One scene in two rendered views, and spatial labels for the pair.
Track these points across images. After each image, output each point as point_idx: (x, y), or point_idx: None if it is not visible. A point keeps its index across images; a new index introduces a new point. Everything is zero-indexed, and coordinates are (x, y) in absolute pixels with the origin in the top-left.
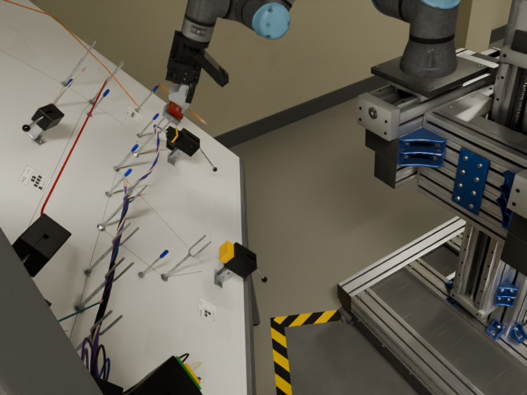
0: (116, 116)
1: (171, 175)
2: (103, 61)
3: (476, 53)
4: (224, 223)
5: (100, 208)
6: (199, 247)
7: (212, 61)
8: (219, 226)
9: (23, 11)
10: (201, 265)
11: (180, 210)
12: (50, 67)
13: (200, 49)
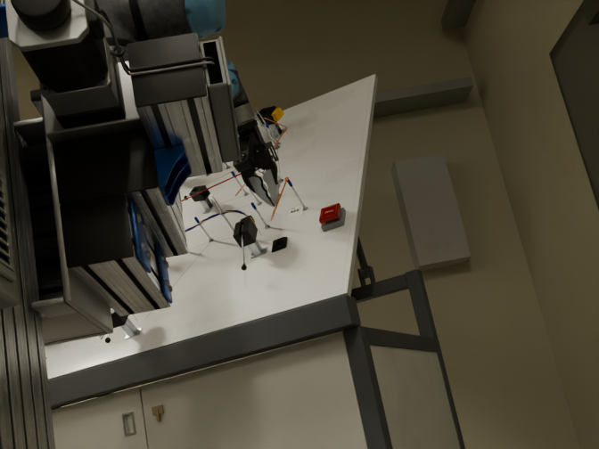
0: (277, 208)
1: (234, 263)
2: (353, 164)
3: (147, 44)
4: (201, 318)
5: None
6: (160, 311)
7: (242, 146)
8: (193, 315)
9: (346, 127)
10: (143, 319)
11: (195, 285)
12: (292, 168)
13: (241, 136)
